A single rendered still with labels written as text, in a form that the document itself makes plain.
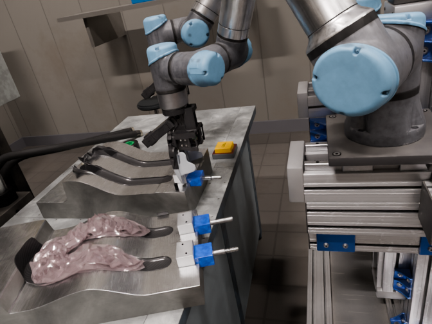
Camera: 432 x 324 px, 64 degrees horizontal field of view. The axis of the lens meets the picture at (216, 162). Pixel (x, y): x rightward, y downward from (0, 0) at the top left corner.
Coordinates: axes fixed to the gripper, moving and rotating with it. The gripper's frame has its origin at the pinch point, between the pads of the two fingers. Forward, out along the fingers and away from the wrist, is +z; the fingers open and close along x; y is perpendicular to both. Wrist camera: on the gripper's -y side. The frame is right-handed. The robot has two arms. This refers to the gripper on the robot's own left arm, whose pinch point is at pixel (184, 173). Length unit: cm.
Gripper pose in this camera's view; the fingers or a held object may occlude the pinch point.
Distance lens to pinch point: 99.3
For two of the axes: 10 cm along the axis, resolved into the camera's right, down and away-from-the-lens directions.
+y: 9.6, -0.4, -2.7
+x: 2.2, -4.9, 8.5
